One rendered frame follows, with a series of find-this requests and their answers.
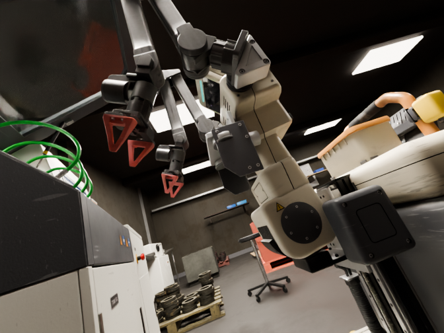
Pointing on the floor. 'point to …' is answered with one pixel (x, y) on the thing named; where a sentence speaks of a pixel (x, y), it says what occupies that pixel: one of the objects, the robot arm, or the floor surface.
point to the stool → (262, 270)
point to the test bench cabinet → (53, 306)
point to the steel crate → (200, 265)
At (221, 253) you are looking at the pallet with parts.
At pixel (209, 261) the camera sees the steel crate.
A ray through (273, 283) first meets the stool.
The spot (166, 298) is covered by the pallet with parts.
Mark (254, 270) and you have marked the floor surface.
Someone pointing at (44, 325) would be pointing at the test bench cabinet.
